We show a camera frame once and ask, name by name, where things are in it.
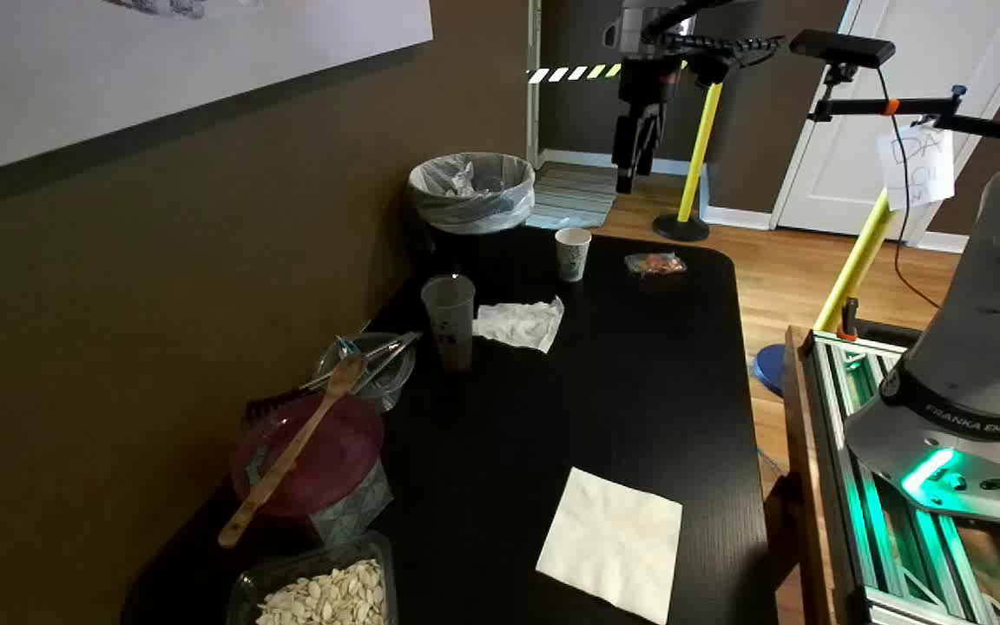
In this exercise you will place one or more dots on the glass bowl with utensils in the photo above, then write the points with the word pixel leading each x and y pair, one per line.
pixel 391 376

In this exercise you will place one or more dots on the black bin with white liner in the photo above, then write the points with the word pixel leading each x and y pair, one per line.
pixel 470 193

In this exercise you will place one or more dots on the leaning yellow post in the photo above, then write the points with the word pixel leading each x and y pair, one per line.
pixel 858 262

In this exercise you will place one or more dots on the clear plastic cup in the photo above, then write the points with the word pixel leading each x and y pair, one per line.
pixel 448 319

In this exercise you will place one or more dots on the yellow stanchion post black base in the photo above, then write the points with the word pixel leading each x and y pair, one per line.
pixel 700 139

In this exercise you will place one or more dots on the blue round disc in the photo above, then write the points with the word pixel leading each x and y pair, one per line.
pixel 771 370

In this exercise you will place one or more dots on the black stereo camera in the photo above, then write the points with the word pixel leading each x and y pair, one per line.
pixel 841 48

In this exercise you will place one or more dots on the grey Franka robot arm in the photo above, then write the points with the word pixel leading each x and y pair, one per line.
pixel 989 313

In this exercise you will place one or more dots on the aluminium robot frame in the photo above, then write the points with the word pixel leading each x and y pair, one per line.
pixel 869 465

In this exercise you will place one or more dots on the flat white napkin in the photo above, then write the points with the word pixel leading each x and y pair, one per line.
pixel 613 542

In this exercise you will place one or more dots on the white door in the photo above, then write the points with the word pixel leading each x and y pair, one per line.
pixel 869 161

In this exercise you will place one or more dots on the wooden spatula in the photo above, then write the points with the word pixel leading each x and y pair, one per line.
pixel 293 452

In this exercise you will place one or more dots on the white tissue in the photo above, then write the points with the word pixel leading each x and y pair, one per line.
pixel 518 326

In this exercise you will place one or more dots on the purple lidded container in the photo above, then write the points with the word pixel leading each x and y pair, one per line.
pixel 330 458

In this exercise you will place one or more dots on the white wall board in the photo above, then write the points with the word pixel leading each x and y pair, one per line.
pixel 119 72

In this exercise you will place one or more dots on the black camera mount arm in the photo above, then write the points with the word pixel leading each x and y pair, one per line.
pixel 929 108

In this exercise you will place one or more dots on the small colourful candy packet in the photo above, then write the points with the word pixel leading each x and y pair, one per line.
pixel 656 264

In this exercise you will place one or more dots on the black tray of popcorn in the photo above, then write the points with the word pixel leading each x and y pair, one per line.
pixel 322 593

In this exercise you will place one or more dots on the black yellow striped barrier tape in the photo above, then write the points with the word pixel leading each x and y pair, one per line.
pixel 576 73

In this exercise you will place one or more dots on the white hanging paper tag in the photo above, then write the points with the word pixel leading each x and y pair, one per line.
pixel 919 161

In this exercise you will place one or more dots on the grey floor mat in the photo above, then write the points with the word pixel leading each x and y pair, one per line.
pixel 576 196

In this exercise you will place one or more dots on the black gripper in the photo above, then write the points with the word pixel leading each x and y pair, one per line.
pixel 645 98

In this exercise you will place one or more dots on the white paper cup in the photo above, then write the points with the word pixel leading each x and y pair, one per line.
pixel 576 251

